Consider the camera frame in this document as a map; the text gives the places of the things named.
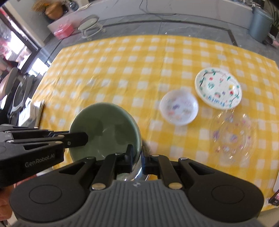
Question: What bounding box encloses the clear glass patterned plate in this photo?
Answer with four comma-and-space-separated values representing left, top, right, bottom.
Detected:
209, 109, 257, 166

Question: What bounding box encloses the small white patterned plate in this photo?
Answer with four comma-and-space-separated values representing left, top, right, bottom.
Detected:
159, 89, 199, 126

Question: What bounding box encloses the white painted fruit plate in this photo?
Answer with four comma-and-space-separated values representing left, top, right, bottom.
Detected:
194, 67, 242, 110

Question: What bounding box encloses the grey round stool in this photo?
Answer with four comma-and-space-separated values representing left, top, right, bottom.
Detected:
78, 15, 106, 41

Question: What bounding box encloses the yellow checkered tablecloth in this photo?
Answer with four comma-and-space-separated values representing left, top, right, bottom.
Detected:
33, 35, 278, 199

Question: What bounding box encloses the brown gourd vase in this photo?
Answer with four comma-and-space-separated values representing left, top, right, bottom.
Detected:
44, 1, 63, 20

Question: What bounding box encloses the black power cable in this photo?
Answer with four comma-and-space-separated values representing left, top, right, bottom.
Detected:
139, 0, 177, 17

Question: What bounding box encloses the white marble tv console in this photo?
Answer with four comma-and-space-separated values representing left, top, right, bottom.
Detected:
47, 0, 253, 33

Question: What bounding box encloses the black smartphone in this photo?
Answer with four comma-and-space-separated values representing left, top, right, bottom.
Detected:
268, 190, 279, 207

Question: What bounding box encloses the green ceramic bowl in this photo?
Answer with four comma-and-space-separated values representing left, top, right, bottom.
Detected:
69, 103, 142, 165

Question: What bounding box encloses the grey blue trash bin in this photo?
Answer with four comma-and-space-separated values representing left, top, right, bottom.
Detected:
248, 7, 273, 43

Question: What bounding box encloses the pink plastic box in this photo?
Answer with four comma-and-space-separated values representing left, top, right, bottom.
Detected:
53, 23, 75, 40

